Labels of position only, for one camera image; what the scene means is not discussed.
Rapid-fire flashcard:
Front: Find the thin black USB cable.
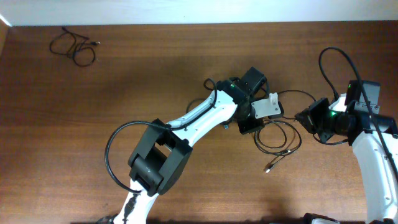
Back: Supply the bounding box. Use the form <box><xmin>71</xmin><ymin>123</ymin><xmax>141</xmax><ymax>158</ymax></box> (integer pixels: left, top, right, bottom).
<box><xmin>49</xmin><ymin>26</ymin><xmax>101</xmax><ymax>68</ymax></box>

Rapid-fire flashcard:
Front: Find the black USB cable long tail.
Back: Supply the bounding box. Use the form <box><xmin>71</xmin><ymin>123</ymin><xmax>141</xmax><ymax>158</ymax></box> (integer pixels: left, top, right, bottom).
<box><xmin>186</xmin><ymin>77</ymin><xmax>239</xmax><ymax>131</ymax></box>

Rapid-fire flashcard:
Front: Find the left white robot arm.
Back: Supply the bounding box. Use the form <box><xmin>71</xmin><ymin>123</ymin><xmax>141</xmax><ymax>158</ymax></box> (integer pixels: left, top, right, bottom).
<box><xmin>107</xmin><ymin>67</ymin><xmax>267</xmax><ymax>223</ymax></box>

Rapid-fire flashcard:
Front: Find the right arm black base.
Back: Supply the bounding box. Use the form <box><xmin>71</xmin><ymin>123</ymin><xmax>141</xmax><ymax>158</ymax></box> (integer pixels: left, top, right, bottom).
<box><xmin>303</xmin><ymin>213</ymin><xmax>340</xmax><ymax>224</ymax></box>

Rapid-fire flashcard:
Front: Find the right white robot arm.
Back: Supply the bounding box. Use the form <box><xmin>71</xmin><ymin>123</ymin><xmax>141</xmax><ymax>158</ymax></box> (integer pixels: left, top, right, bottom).
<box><xmin>295</xmin><ymin>80</ymin><xmax>397</xmax><ymax>223</ymax></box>

